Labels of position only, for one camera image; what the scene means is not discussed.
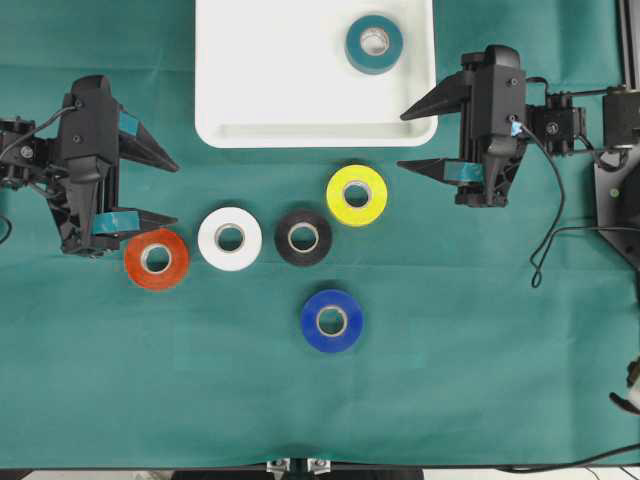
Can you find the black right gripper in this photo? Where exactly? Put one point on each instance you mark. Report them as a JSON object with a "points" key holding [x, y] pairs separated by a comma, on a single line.
{"points": [[490, 93]]}

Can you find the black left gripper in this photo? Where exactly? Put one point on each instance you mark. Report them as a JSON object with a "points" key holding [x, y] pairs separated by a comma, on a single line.
{"points": [[91, 135]]}

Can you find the yellow tape roll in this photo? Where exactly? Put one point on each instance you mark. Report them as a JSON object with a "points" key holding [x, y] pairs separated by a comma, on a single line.
{"points": [[356, 195]]}

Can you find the green tape roll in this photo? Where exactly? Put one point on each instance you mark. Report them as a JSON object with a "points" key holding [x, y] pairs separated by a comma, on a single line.
{"points": [[373, 44]]}

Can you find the white tape roll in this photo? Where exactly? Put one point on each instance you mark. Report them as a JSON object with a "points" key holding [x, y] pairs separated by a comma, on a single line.
{"points": [[230, 239]]}

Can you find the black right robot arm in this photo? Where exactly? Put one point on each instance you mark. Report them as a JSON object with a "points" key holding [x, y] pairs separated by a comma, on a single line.
{"points": [[557, 125]]}

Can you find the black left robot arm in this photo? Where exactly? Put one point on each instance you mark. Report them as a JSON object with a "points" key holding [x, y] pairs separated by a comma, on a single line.
{"points": [[26, 161]]}

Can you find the red tape roll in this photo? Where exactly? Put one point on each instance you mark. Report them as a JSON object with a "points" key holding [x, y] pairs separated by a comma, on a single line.
{"points": [[157, 260]]}

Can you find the white plastic case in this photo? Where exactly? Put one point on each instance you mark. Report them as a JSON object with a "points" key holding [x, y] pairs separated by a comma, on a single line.
{"points": [[275, 74]]}

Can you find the black tape roll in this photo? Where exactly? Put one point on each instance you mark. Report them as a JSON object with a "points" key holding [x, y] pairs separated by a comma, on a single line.
{"points": [[303, 237]]}

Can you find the blue tape roll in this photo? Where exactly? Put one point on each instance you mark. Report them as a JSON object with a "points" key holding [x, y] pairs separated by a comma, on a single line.
{"points": [[331, 321]]}

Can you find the black aluminium frame rail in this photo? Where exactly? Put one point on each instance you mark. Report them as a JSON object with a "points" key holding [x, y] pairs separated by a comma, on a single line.
{"points": [[629, 23]]}

